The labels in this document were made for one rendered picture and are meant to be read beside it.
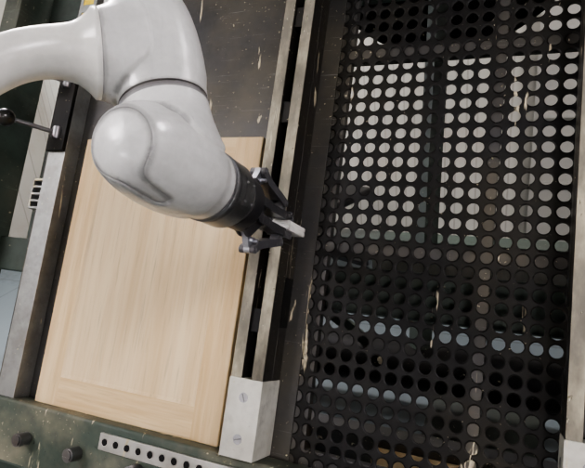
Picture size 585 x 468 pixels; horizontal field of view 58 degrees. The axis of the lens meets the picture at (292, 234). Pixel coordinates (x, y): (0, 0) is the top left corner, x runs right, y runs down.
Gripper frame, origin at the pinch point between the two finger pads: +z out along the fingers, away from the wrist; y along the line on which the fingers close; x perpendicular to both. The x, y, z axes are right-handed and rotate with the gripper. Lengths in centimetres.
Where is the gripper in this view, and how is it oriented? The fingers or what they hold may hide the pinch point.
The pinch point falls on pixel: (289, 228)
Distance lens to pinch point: 87.3
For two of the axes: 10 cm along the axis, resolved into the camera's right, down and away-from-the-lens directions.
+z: 3.9, 2.0, 9.0
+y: 1.3, -9.8, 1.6
